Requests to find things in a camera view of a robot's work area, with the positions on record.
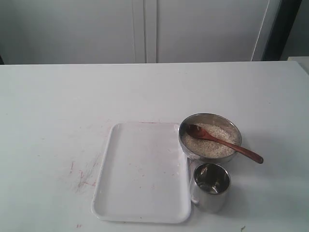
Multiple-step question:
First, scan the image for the brown wooden spoon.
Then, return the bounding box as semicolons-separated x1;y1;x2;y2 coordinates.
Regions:
186;124;264;164

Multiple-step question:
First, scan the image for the steel bowl of rice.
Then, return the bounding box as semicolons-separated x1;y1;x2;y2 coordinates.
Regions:
178;113;242;164

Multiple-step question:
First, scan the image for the white plastic tray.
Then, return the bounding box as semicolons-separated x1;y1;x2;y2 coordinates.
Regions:
91;122;191;224

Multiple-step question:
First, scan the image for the steel mug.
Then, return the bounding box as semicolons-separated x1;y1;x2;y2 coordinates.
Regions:
189;163;231;213

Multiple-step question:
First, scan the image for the white cabinet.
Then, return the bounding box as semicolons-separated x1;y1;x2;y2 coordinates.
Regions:
0;0;280;64

